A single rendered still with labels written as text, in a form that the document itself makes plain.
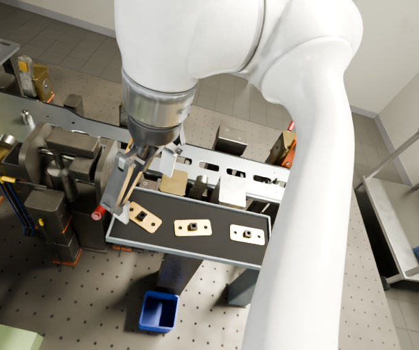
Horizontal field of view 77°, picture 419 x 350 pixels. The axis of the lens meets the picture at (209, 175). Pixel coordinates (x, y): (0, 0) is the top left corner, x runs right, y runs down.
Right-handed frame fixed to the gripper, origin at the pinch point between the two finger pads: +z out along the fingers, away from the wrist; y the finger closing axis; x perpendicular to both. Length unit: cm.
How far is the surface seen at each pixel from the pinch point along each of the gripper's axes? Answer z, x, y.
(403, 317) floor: 126, -162, 102
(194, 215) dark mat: 10.5, -9.4, 7.9
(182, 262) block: 24.3, -12.6, 2.2
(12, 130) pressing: 27, 54, 7
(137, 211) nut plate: 10.2, 1.6, 0.4
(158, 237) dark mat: 10.5, -5.8, -1.8
